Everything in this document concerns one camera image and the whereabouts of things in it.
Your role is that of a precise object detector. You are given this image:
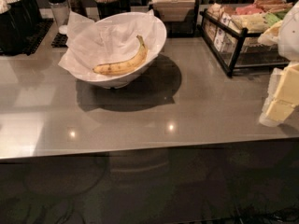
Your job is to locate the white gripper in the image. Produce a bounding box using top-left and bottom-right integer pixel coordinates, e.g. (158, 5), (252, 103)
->
(258, 2), (299, 127)

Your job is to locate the yellow banana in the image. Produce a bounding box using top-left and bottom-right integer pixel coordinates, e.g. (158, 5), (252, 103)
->
(93, 35), (149, 76)

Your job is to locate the white bowl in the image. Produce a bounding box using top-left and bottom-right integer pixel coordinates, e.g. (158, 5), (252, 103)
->
(72, 11), (168, 90)

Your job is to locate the black napkin holder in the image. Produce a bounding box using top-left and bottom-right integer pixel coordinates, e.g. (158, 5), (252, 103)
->
(149, 0), (199, 37)

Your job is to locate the white paper liner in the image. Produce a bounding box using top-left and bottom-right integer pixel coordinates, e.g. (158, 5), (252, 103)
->
(57, 8), (156, 82)

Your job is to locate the small black rubber mat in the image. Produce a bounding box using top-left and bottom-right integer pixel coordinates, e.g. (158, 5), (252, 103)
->
(51, 33), (67, 48)

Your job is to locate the glass sugar shaker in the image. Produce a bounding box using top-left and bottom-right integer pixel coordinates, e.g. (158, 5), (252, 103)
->
(48, 0), (69, 35)

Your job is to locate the black round container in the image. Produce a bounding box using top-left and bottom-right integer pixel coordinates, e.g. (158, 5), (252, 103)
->
(0, 0), (42, 54)

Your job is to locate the black wire condiment rack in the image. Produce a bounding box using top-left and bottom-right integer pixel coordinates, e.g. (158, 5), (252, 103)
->
(198, 9), (289, 77)

